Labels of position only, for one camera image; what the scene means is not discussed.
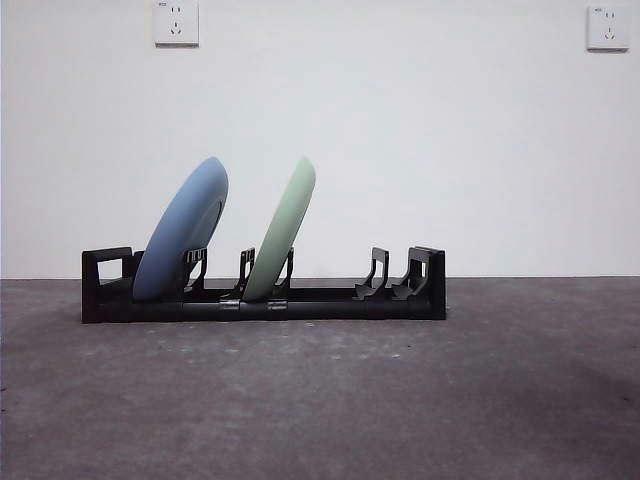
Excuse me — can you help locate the pale green round plate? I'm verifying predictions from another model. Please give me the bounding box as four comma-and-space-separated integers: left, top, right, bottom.
243, 155, 319, 304

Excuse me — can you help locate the light blue round plate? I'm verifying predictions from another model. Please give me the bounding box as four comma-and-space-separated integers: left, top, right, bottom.
132, 156, 231, 304

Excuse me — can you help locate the black plastic plate rack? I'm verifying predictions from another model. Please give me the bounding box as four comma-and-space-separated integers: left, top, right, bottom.
81, 245, 448, 324

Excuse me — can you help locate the white wall socket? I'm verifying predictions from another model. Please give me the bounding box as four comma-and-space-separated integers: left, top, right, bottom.
586, 5, 630, 52
152, 0, 200, 49

